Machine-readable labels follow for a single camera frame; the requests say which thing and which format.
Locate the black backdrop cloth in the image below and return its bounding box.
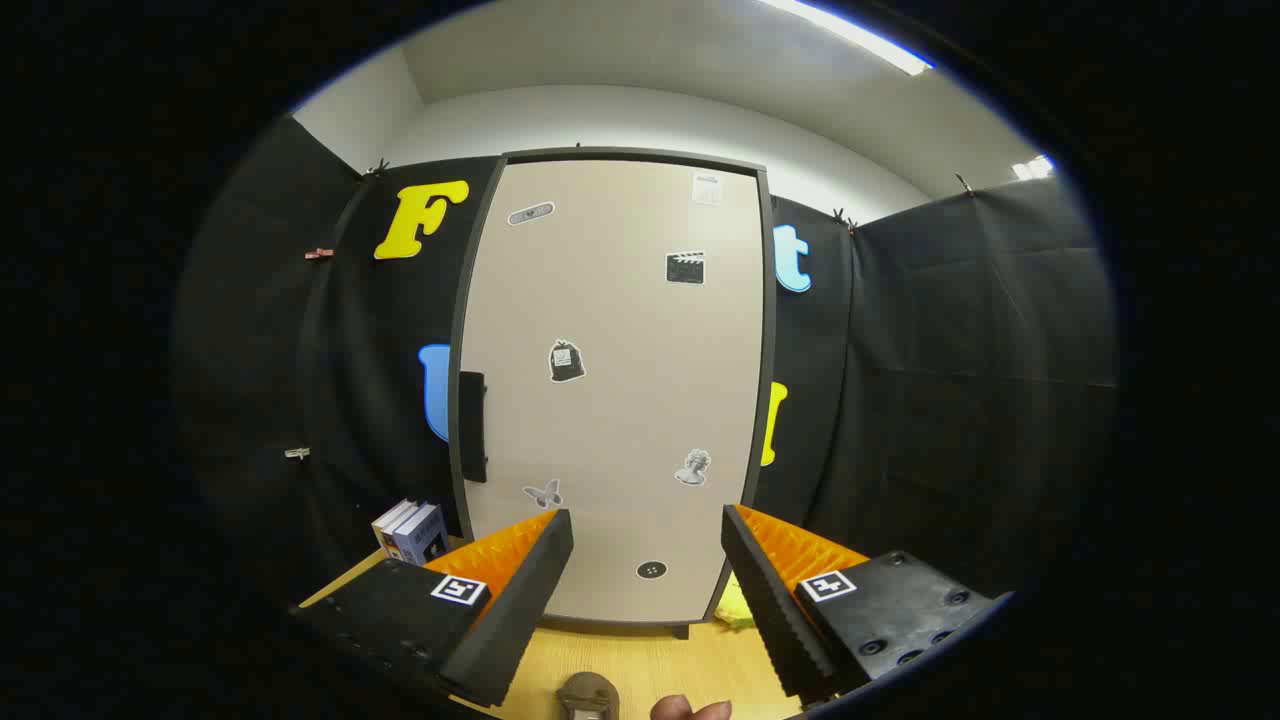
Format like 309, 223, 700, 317
175, 115, 1119, 611

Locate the grey shoe cabinet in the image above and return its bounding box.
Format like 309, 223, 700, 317
447, 147, 779, 641

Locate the blue book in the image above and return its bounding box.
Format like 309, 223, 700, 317
393, 503, 451, 567

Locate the black door handle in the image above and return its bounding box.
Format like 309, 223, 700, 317
458, 371, 489, 484

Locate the yellow round item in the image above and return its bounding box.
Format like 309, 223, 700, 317
713, 572, 756, 631

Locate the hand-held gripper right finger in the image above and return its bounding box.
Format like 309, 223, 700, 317
720, 504, 1013, 704

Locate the beige shoe cabinet door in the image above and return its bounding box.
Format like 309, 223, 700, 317
462, 160, 766, 623

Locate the thin pale book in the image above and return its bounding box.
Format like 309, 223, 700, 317
384, 501, 421, 563

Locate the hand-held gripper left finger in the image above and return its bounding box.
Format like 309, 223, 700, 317
295, 508, 576, 709

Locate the white book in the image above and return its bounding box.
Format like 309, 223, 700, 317
371, 499, 413, 559

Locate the long ceiling light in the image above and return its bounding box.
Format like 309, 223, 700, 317
760, 0, 933, 77

